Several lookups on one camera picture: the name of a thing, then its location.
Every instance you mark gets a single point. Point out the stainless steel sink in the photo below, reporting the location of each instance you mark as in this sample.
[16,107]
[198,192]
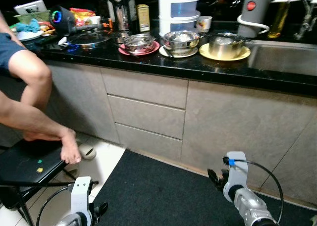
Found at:
[285,60]

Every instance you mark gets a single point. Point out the steel and glass jar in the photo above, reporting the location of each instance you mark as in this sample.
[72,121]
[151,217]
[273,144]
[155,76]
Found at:
[120,13]

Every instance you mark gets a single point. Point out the yellow carton box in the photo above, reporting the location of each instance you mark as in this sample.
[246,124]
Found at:
[143,18]

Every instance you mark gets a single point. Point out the white tiered food container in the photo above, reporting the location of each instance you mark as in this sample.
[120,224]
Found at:
[180,10]

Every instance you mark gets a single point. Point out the grey cylindrical kitchen appliance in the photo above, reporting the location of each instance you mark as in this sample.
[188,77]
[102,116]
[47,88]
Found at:
[255,13]

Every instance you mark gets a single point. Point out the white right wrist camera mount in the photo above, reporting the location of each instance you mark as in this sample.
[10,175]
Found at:
[237,169]

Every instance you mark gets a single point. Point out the person in blue shorts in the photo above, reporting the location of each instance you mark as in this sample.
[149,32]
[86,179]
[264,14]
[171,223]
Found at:
[29,72]

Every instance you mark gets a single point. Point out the steel pot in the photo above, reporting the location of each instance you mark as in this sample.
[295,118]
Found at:
[225,48]

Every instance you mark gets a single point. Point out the white slipper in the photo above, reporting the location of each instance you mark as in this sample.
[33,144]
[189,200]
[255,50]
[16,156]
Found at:
[88,151]

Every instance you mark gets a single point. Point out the blue cloth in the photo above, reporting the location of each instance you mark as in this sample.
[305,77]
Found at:
[27,25]

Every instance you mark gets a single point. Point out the black stool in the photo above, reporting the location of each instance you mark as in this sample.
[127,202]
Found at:
[25,161]

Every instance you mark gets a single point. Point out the small white cup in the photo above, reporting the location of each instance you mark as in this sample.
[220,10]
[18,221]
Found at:
[94,20]

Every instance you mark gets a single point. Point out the steel kitchen faucet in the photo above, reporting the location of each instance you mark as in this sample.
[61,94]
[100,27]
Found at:
[306,20]

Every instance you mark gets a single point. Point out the grey cabinet drawer front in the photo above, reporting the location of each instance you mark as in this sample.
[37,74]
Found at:
[146,117]
[148,141]
[143,87]

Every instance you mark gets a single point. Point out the white printed mug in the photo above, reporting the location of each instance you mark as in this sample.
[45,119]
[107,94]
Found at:
[204,24]

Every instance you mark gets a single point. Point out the orange snack packet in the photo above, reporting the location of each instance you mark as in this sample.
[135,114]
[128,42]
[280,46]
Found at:
[81,13]

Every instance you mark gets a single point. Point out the yellow oil bottle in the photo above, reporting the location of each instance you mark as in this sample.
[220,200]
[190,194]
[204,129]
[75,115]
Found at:
[278,18]

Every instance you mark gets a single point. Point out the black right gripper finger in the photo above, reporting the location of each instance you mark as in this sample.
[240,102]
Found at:
[212,176]

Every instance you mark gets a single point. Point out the small steel bowl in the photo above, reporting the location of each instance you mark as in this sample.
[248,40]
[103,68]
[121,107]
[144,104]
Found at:
[138,42]

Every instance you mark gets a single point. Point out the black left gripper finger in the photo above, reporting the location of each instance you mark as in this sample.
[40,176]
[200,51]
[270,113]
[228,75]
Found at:
[104,206]

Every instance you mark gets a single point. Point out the grey kitchen cabinet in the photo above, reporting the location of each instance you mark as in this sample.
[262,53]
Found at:
[237,122]

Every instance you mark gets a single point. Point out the white flat box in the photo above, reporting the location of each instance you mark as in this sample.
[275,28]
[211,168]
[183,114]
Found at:
[30,7]

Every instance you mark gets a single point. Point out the yellow plate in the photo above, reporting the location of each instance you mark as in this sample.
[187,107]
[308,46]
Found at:
[205,52]

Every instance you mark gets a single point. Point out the red plate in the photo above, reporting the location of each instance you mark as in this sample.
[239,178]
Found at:
[148,51]

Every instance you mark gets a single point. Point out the white plate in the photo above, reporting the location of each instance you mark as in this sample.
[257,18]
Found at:
[166,53]

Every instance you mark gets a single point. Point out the green basket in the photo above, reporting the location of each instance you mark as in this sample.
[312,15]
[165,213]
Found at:
[34,16]

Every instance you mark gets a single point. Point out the large steel bowl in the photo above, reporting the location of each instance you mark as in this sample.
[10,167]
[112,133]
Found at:
[181,41]

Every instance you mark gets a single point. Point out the white dish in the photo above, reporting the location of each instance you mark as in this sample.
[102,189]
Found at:
[29,36]

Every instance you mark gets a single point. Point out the glass pan lid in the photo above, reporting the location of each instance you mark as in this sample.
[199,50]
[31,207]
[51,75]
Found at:
[89,39]

